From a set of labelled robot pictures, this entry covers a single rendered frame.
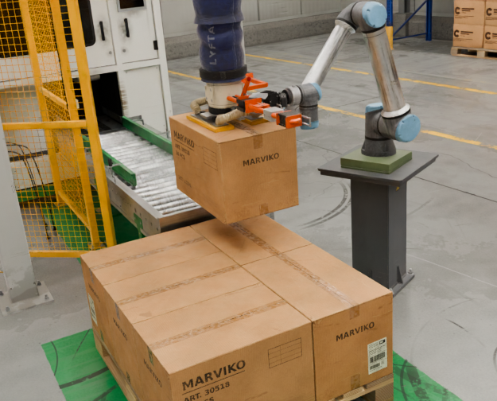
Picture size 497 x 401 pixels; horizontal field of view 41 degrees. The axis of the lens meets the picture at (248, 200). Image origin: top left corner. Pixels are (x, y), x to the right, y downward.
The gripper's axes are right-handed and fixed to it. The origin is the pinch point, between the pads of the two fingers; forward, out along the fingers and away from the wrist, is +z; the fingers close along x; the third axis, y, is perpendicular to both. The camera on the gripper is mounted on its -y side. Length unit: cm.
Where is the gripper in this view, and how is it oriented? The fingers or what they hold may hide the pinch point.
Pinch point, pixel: (252, 104)
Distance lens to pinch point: 305.2
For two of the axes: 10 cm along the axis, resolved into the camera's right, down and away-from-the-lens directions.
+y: -4.8, -2.8, 8.3
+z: -8.7, 2.3, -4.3
